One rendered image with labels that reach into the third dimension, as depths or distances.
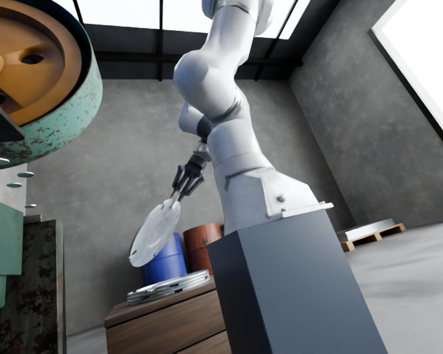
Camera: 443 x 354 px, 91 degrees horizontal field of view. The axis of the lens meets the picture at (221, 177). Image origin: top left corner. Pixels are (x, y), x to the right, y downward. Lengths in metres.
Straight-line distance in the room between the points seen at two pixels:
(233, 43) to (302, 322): 0.54
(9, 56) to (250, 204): 1.16
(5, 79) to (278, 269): 1.17
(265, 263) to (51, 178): 4.16
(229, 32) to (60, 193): 3.89
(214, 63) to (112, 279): 3.54
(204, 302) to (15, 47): 1.24
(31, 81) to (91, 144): 3.34
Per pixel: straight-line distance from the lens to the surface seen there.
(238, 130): 0.46
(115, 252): 3.80
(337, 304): 0.41
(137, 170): 4.13
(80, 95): 1.04
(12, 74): 1.24
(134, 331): 0.72
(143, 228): 0.80
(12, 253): 0.67
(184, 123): 0.89
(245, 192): 0.40
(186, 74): 0.48
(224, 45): 0.56
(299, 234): 0.38
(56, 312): 0.69
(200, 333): 0.75
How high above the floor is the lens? 0.42
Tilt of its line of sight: 19 degrees up
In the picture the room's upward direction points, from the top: 16 degrees counter-clockwise
